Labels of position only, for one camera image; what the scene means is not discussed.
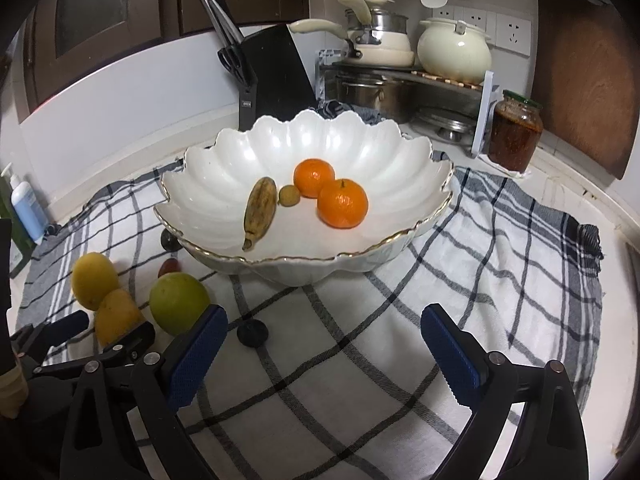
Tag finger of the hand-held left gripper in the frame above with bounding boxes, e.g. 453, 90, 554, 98
9, 310, 91, 366
30, 321, 157, 380

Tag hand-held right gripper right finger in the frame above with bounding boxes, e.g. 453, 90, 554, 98
420, 303, 590, 480

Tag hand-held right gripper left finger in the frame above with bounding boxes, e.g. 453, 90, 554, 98
60, 304, 229, 480

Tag yellow mango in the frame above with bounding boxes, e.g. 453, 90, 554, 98
95, 289, 148, 348

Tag yellow lemon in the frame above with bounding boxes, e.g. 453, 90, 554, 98
71, 252, 121, 311

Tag green apple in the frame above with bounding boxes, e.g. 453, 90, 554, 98
149, 272, 211, 336

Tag dark blueberry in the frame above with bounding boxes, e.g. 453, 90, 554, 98
236, 321, 269, 348

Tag spotted small banana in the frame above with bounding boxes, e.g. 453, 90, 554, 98
242, 176, 278, 252

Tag white scalloped bowl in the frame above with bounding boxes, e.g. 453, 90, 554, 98
153, 109, 455, 287

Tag orange tangerine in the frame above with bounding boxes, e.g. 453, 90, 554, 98
293, 158, 336, 199
316, 178, 370, 229

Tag person's left hand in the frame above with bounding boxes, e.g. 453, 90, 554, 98
0, 364, 27, 419

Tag green dish soap bottle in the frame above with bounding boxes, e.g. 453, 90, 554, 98
0, 180, 37, 278

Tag grey white checked cloth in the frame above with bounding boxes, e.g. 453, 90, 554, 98
15, 100, 606, 480

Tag white blue pump bottle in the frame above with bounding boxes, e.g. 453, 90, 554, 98
1, 162, 51, 243

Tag white jar coaster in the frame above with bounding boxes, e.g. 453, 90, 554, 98
477, 152, 533, 179

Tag steel pot lid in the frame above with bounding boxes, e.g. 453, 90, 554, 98
412, 107, 481, 143

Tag glass jar of sauce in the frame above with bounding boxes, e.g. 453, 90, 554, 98
487, 90, 544, 173

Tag white counter shelf rack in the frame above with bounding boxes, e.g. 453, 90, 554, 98
316, 49, 501, 158

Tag steel stockpot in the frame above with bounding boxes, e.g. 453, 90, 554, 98
334, 74, 416, 123

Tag wooden trivet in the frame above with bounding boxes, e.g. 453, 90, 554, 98
417, 70, 488, 90

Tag black knife block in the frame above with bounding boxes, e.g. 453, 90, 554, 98
238, 24, 317, 132

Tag black kitchen scissors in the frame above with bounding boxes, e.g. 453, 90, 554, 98
216, 44, 258, 86

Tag cream ceramic pot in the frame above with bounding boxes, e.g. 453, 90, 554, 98
416, 16, 493, 84

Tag brown wooden cutting board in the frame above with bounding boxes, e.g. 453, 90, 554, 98
529, 0, 640, 181

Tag cream saucepan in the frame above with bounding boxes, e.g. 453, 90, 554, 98
287, 18, 417, 67

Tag brown framed window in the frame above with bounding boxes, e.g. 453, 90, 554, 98
20, 0, 311, 123

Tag steel steamer pot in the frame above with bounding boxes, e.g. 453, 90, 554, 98
335, 0, 410, 43

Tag steel handled knife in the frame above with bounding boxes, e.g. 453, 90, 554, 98
209, 0, 246, 43
201, 0, 237, 48

